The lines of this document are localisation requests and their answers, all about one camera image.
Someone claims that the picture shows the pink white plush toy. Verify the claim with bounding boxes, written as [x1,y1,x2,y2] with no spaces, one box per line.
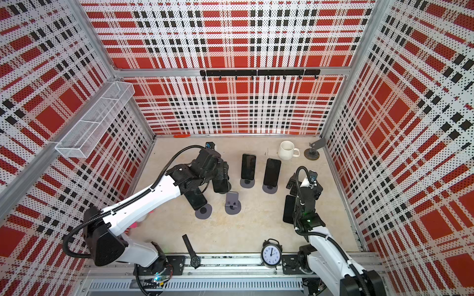
[130,211,153,228]

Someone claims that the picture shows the white wire mesh basket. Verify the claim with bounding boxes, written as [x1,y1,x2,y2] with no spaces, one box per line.
[55,81,135,159]

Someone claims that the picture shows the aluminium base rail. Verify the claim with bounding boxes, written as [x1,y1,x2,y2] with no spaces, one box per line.
[75,252,385,296]

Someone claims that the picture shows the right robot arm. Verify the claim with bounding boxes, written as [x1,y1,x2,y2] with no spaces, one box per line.
[289,166,386,296]

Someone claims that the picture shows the grey stand back centre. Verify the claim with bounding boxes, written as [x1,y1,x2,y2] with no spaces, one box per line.
[240,179,255,189]

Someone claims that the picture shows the white ceramic mug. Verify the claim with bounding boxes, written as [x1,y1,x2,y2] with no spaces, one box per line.
[278,141,301,160]

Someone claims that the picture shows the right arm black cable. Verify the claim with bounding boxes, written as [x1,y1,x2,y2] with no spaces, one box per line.
[292,165,373,296]

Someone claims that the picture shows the black wrist watch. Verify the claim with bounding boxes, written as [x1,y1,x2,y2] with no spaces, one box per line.
[182,234,201,269]

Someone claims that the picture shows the grey stand back left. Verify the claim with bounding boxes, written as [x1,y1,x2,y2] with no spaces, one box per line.
[220,181,232,194]

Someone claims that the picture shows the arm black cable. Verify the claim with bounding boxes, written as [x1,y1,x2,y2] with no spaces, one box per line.
[62,145,206,259]
[292,165,373,296]

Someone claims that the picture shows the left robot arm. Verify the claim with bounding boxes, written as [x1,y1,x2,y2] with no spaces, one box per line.
[62,142,232,274]

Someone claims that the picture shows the green phone back centre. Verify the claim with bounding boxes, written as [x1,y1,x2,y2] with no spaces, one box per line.
[241,154,256,181]

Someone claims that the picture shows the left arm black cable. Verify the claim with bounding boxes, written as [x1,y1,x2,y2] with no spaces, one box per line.
[62,145,206,259]

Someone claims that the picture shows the grey stand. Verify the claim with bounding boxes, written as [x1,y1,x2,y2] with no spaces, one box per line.
[240,179,255,189]
[220,181,232,194]
[195,203,212,220]

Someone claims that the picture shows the black hook rail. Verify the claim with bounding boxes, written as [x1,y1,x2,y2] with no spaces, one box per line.
[199,69,321,78]

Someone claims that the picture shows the black alarm clock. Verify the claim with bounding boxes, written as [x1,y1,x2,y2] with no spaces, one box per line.
[260,238,283,268]

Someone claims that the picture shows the red marker pen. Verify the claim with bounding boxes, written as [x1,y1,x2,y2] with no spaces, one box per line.
[174,134,191,139]

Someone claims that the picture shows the grey stand far left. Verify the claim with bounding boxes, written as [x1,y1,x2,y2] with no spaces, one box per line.
[195,203,212,220]

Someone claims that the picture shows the purple phone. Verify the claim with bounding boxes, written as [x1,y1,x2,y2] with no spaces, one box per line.
[212,162,229,194]

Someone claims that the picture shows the black phone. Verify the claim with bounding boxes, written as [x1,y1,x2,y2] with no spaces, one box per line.
[263,158,281,187]
[184,188,207,211]
[283,195,296,224]

